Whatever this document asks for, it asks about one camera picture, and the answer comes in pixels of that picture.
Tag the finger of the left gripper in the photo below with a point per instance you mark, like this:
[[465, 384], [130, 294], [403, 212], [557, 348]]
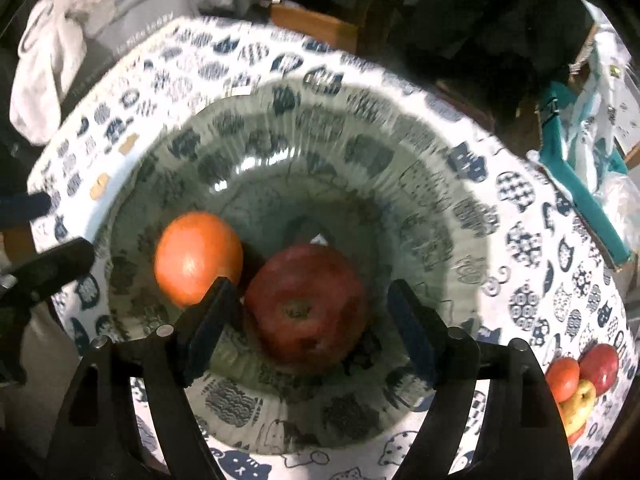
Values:
[[22, 208], [44, 274]]

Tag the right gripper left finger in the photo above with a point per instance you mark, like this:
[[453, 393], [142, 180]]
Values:
[[96, 435]]

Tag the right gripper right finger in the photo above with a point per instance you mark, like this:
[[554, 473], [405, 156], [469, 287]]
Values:
[[522, 435]]

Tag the yellow pear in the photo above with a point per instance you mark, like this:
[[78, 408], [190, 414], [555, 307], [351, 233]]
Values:
[[576, 410]]

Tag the large orange front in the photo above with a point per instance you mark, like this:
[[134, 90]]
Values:
[[562, 378]]

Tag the large orange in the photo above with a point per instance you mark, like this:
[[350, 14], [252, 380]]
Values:
[[562, 378], [193, 251]]

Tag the red apple front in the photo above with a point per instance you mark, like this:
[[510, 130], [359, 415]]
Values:
[[600, 366]]

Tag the red apple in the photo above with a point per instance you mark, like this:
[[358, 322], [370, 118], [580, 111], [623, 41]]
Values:
[[305, 309], [600, 366]]

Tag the red apple back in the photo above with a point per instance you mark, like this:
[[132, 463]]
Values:
[[305, 309]]

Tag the cat pattern tablecloth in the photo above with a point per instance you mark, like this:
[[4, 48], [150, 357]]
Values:
[[546, 281]]

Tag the pile of grey clothes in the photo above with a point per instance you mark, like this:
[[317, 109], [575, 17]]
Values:
[[68, 45]]

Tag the green glass bowl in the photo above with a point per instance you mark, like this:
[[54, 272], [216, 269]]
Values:
[[285, 166]]

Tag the teal storage box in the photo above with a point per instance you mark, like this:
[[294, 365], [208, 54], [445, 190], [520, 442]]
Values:
[[554, 155]]

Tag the wooden drawer box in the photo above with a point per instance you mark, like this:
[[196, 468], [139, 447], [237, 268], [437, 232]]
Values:
[[336, 33]]

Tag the white rice bag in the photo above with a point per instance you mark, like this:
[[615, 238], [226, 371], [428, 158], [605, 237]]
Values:
[[607, 106]]

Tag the black hanging jacket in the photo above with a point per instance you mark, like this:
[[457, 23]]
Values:
[[495, 53]]

